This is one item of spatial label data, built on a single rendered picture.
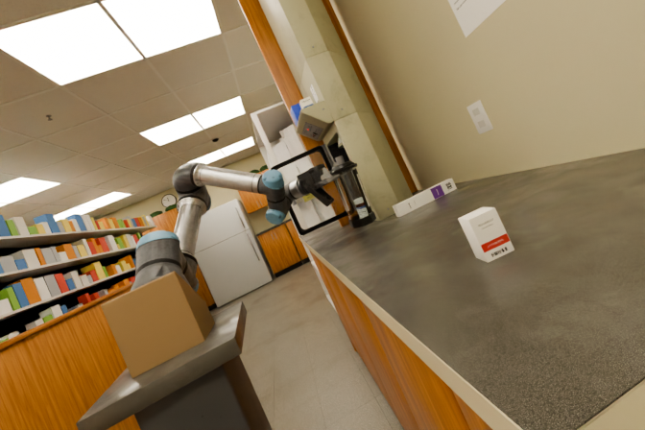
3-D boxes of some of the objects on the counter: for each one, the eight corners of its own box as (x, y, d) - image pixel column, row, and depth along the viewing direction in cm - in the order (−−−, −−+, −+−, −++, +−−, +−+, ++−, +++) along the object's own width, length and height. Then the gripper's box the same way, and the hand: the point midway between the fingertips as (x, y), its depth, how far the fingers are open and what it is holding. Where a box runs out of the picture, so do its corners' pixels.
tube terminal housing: (398, 201, 162) (340, 74, 164) (429, 196, 130) (355, 39, 132) (359, 220, 158) (298, 89, 159) (380, 221, 126) (304, 58, 127)
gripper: (286, 179, 115) (328, 159, 104) (308, 171, 128) (346, 152, 117) (296, 200, 115) (339, 181, 104) (316, 189, 129) (356, 172, 117)
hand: (345, 174), depth 111 cm, fingers closed on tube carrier, 10 cm apart
